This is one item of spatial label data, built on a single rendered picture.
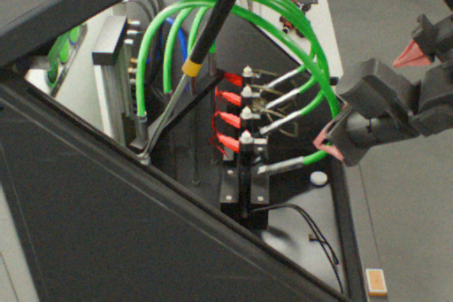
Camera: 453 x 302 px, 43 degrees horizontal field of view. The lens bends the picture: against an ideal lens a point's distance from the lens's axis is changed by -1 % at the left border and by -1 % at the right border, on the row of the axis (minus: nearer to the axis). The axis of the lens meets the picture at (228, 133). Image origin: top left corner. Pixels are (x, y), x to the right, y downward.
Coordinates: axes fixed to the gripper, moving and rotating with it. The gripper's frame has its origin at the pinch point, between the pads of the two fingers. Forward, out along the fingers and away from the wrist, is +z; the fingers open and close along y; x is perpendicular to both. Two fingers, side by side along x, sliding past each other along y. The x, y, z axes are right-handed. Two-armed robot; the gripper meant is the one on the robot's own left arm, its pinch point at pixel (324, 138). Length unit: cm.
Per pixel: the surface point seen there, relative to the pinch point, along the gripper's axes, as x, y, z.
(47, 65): -35.4, 29.4, -3.8
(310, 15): -6, -69, 65
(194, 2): -30.4, 3.0, 1.3
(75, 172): -22.8, 35.4, -3.2
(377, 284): 27.9, 6.3, 5.0
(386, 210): 87, -83, 116
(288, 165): 1.1, 4.3, 7.1
